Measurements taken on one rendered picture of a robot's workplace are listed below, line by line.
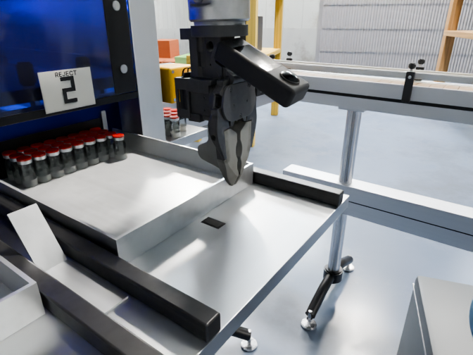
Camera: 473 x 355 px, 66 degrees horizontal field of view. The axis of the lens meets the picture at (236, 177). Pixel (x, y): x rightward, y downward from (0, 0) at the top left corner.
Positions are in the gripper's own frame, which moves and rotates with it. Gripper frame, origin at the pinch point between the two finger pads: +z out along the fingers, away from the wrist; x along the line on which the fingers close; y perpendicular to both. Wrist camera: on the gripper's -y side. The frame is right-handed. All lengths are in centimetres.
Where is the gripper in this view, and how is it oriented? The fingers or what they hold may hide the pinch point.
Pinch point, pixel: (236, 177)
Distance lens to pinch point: 51.4
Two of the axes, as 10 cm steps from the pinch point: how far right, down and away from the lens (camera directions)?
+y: -8.1, -2.2, 5.4
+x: -5.8, 3.3, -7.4
